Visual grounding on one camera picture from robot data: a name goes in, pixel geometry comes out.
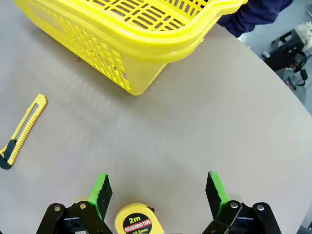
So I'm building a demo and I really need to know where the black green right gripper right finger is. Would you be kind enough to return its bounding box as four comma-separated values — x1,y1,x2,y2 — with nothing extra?
202,171,282,234

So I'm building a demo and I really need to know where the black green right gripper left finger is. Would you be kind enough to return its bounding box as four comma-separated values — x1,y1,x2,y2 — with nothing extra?
36,173,114,234

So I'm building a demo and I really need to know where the yellow tape measure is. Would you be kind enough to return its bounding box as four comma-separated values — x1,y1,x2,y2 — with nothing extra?
115,202,164,234

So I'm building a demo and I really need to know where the yellow black utility knife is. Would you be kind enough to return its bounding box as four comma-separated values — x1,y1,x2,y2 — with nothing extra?
0,94,47,170

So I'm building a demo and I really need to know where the yellow plastic shopping basket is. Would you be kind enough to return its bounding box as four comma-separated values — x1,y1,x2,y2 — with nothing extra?
13,0,248,96

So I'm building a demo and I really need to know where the person in purple jacket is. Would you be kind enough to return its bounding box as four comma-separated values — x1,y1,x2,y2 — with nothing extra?
216,0,294,39

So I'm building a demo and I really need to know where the black stool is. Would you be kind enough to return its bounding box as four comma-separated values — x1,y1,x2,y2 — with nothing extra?
262,29,308,87

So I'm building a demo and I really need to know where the beige cloth bag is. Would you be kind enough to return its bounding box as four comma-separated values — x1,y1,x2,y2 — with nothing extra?
293,20,312,53

